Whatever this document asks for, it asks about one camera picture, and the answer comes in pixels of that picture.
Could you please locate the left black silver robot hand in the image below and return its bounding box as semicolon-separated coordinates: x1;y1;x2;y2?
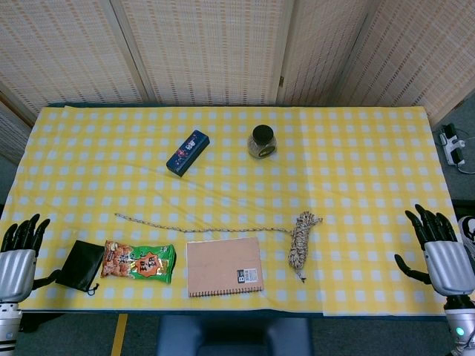
0;214;62;302

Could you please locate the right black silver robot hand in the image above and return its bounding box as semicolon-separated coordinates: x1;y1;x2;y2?
394;203;475;297

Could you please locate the speckled white black rope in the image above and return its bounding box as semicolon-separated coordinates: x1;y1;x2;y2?
114;211;324;284

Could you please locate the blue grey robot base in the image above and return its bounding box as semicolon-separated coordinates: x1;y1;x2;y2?
155;317;313;356

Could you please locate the kraft spiral notebook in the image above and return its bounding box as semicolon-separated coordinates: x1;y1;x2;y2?
186;237;266;298

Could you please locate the white black sneaker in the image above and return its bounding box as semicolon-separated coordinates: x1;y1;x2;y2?
458;216;475;260

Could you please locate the white power strip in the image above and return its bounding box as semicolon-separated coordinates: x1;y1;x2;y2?
439;124;467;166

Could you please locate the yellow white checkered tablecloth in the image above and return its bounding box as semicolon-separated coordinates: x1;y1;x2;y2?
0;105;467;318

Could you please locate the green snack bag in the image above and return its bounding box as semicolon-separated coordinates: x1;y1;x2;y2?
99;240;177;286

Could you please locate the dark blue rectangular box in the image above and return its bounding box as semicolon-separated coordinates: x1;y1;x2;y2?
166;130;211;179

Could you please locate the glass jar with black lid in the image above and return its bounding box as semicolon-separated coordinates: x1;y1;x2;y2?
247;125;278;160

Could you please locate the woven bamboo folding screen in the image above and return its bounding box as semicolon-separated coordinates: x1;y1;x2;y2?
0;0;475;164

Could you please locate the black drawstring pouch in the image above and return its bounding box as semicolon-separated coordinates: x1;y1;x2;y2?
54;240;106;297

